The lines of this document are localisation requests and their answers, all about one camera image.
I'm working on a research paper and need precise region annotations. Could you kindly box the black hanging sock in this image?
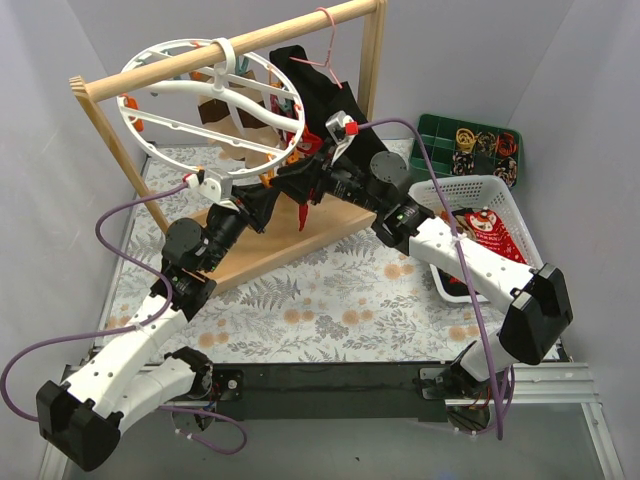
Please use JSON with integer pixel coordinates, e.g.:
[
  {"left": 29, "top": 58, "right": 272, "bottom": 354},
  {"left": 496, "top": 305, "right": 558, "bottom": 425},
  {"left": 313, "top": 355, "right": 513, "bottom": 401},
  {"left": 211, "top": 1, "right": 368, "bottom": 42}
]
[{"left": 269, "top": 45, "right": 387, "bottom": 169}]

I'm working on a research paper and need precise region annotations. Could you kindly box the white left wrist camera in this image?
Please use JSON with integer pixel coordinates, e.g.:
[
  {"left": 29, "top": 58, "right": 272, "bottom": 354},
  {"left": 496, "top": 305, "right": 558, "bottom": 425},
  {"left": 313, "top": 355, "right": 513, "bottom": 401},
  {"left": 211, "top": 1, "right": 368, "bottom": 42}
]
[{"left": 183, "top": 168, "right": 239, "bottom": 211}]

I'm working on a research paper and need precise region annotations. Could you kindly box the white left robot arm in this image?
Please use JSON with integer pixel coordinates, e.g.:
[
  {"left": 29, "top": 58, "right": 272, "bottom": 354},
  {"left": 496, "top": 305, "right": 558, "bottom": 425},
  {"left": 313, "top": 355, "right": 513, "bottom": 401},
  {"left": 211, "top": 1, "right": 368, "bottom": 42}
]
[{"left": 36, "top": 184, "right": 279, "bottom": 471}]

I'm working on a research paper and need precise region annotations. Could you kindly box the floral table mat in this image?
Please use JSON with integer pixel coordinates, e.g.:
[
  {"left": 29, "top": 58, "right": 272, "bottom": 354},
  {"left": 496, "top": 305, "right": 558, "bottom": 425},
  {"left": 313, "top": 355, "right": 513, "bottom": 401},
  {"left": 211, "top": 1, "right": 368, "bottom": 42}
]
[{"left": 99, "top": 137, "right": 561, "bottom": 364}]

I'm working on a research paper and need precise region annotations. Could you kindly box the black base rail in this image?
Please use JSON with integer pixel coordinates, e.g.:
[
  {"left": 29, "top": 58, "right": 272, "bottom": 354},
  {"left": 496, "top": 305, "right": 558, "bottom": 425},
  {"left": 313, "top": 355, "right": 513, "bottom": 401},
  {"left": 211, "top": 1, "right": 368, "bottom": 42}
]
[{"left": 169, "top": 362, "right": 501, "bottom": 426}]

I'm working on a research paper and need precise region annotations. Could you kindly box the white round clip hanger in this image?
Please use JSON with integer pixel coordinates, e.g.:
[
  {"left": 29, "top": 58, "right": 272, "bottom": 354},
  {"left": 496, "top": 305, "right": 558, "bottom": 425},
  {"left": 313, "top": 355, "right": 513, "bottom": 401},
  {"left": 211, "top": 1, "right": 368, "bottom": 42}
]
[{"left": 116, "top": 38, "right": 306, "bottom": 179}]

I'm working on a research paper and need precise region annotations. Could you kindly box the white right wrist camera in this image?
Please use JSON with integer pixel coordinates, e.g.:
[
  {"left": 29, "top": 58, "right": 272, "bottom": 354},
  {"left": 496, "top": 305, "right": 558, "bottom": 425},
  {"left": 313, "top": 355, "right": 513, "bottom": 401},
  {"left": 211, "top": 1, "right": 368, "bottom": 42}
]
[{"left": 325, "top": 111, "right": 358, "bottom": 164}]

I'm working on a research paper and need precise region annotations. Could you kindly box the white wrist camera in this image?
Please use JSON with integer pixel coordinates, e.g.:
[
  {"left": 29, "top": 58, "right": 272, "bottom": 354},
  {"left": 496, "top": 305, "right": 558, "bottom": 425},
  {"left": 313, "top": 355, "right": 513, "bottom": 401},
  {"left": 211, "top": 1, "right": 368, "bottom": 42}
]
[
  {"left": 183, "top": 168, "right": 239, "bottom": 211},
  {"left": 325, "top": 111, "right": 358, "bottom": 164}
]

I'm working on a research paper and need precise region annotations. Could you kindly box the white plastic basket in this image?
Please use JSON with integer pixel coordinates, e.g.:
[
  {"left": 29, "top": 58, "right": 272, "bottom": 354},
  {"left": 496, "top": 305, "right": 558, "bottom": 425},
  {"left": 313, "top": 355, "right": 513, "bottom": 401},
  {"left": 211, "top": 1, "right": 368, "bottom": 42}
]
[{"left": 430, "top": 175, "right": 543, "bottom": 303}]

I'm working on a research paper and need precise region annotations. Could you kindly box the green compartment tray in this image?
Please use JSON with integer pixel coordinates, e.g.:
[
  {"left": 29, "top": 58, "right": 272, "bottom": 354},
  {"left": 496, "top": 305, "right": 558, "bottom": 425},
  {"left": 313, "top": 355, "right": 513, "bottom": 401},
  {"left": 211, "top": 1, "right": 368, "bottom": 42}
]
[{"left": 417, "top": 113, "right": 523, "bottom": 189}]

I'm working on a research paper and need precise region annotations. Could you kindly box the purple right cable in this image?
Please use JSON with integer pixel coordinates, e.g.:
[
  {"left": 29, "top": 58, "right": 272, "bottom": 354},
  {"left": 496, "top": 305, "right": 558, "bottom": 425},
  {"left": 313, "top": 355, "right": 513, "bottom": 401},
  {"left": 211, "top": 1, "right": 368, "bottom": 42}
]
[{"left": 354, "top": 117, "right": 516, "bottom": 441}]

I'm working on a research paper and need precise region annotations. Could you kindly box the red christmas sock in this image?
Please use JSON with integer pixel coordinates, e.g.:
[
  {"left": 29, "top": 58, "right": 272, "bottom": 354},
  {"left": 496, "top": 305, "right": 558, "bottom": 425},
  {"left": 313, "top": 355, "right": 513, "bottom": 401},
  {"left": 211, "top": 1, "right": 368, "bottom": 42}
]
[{"left": 453, "top": 208, "right": 526, "bottom": 264}]

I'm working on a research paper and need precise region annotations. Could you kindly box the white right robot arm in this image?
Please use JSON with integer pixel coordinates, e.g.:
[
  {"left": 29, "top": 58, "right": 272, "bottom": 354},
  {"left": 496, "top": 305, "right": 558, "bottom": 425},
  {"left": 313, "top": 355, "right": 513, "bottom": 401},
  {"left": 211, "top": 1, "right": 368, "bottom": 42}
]
[{"left": 271, "top": 151, "right": 573, "bottom": 398}]

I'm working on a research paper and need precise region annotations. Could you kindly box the wooden clothes rack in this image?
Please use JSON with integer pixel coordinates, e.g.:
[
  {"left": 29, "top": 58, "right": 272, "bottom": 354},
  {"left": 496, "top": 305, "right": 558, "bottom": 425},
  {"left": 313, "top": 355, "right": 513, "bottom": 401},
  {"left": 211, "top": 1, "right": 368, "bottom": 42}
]
[{"left": 69, "top": 1, "right": 387, "bottom": 292}]

